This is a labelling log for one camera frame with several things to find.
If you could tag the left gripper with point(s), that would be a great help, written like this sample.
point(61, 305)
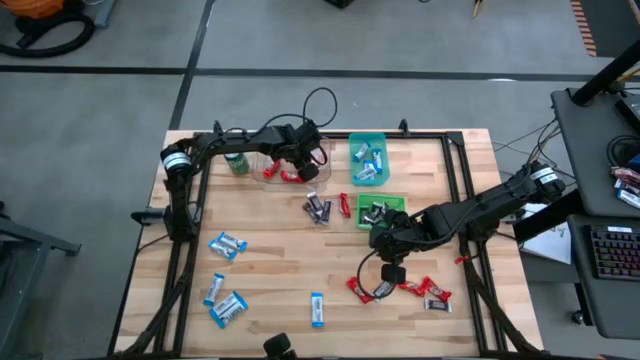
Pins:
point(295, 142)

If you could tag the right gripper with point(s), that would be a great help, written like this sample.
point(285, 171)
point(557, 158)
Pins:
point(395, 240)

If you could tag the red candy bar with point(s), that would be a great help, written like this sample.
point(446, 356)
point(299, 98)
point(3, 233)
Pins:
point(271, 169)
point(345, 205)
point(360, 291)
point(412, 288)
point(291, 176)
point(437, 290)

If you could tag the white blue candy bar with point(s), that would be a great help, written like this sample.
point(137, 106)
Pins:
point(365, 175)
point(317, 310)
point(361, 151)
point(226, 304)
point(377, 160)
point(233, 242)
point(231, 314)
point(214, 289)
point(223, 249)
point(370, 165)

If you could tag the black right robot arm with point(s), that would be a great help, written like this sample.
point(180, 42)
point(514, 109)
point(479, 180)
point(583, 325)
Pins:
point(490, 200)

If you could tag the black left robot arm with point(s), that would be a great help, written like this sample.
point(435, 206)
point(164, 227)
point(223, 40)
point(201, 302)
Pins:
point(225, 142)

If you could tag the spare blue candy wrapper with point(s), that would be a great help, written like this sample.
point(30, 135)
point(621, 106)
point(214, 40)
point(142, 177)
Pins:
point(629, 196)

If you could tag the spare red candy wrapper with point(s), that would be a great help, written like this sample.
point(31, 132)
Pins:
point(625, 176)

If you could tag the green plastic basket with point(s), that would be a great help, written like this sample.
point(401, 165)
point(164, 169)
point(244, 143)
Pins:
point(395, 199)

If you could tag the clear plastic bin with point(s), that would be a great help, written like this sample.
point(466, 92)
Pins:
point(260, 172)

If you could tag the green Sprite can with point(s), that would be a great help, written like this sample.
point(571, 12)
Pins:
point(237, 164)

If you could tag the teal plastic bin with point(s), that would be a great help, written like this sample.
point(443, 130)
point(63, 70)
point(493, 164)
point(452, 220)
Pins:
point(385, 177)

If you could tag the red tag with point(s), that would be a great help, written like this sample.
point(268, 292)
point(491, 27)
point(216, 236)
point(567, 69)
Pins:
point(462, 259)

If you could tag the white paper sheet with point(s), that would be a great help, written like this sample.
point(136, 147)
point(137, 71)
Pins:
point(550, 245)

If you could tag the grey desk top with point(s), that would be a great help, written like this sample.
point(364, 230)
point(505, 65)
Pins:
point(585, 150)

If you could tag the backlit black keyboard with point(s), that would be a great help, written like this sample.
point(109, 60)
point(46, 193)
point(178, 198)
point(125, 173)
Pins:
point(617, 252)

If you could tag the grey keyboard desk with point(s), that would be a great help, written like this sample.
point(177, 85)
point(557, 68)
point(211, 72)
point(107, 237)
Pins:
point(610, 310)

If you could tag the grey power strip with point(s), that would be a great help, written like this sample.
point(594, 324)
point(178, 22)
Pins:
point(105, 12)

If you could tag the black pole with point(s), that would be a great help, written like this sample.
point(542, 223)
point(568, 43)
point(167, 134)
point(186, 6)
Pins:
point(605, 75)

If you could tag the black device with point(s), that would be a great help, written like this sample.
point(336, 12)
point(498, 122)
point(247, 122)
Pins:
point(631, 112)

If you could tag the grey metal cart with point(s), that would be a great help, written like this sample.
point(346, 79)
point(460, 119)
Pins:
point(45, 240)

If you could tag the orange vacuum cleaner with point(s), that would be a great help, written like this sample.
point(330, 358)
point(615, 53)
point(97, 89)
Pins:
point(37, 7)

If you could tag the dark mat striped edge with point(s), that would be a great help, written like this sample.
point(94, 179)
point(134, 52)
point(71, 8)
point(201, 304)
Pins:
point(615, 25)

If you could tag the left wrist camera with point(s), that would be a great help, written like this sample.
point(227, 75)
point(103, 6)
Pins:
point(308, 173)

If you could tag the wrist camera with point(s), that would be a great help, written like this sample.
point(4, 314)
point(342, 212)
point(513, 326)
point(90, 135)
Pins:
point(308, 173)
point(393, 274)

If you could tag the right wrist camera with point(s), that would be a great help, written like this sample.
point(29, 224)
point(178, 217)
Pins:
point(393, 274)

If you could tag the black aluminium frame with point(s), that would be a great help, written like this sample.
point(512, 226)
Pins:
point(430, 135)

